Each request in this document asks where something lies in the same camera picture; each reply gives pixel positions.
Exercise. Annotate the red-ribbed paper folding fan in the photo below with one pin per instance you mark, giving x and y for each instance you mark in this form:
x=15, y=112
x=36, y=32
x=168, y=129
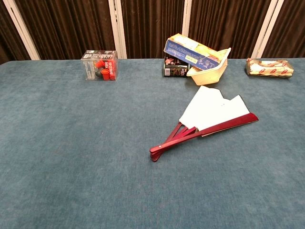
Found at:
x=214, y=112

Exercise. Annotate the blue felt table cover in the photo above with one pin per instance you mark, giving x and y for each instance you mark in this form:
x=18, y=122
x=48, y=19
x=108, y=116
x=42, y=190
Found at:
x=71, y=143

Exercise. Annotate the blue and yellow cardboard box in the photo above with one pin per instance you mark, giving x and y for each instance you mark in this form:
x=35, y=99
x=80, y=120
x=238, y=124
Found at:
x=186, y=52

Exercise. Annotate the white partition frame post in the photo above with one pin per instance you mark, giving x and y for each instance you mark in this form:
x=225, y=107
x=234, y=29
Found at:
x=187, y=19
x=264, y=31
x=117, y=31
x=21, y=28

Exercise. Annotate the cream plastic tray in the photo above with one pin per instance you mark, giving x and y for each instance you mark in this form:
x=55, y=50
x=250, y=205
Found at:
x=207, y=76

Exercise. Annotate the clear box with red cups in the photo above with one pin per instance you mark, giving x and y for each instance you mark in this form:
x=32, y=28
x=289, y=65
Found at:
x=100, y=66

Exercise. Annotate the black printed box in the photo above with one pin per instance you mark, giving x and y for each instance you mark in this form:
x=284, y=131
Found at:
x=174, y=70

